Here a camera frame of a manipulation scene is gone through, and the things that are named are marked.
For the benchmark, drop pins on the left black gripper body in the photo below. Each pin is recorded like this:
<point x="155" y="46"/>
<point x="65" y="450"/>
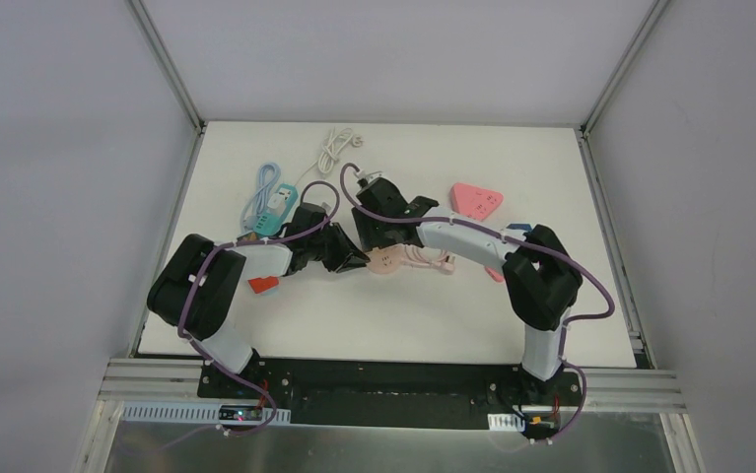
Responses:
<point x="333" y="246"/>

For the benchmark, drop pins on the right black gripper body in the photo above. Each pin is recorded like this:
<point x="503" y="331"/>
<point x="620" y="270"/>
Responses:
<point x="378" y="231"/>

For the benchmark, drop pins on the red small adapter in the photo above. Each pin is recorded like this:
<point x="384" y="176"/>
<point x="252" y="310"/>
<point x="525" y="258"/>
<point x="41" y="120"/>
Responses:
<point x="263" y="285"/>

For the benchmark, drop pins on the pink triangular power strip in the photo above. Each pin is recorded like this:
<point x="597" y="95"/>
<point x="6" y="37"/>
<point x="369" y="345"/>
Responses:
<point x="474" y="202"/>

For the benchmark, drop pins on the blue cube plug adapter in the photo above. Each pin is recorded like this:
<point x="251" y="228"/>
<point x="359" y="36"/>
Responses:
<point x="522" y="227"/>

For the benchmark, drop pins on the pale pink round socket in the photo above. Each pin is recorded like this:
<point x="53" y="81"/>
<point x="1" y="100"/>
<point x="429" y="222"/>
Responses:
<point x="384" y="261"/>

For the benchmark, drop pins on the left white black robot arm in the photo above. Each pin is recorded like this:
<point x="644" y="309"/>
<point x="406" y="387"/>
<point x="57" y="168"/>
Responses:
<point x="196" y="289"/>

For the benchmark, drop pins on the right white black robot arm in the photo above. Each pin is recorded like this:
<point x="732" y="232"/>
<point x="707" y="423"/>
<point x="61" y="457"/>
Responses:
<point x="541" y="284"/>

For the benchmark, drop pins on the white plug in teal strip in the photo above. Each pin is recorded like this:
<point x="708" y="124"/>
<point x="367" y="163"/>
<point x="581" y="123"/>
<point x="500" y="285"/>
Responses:
<point x="278" y="202"/>

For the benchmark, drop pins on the teal power strip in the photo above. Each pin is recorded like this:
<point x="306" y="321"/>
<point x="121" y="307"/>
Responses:
<point x="273" y="216"/>

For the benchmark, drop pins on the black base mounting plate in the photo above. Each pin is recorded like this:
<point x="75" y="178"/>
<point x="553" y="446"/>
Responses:
<point x="399" y="395"/>

